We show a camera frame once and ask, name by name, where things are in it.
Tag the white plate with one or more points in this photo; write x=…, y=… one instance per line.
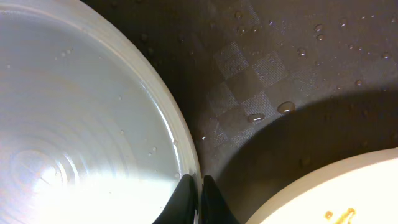
x=359, y=189

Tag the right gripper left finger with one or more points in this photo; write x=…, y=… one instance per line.
x=182, y=205

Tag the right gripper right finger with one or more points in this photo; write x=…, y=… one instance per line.
x=214, y=209

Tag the pale plate top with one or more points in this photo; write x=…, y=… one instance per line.
x=89, y=131

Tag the brown serving tray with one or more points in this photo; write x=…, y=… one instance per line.
x=271, y=90

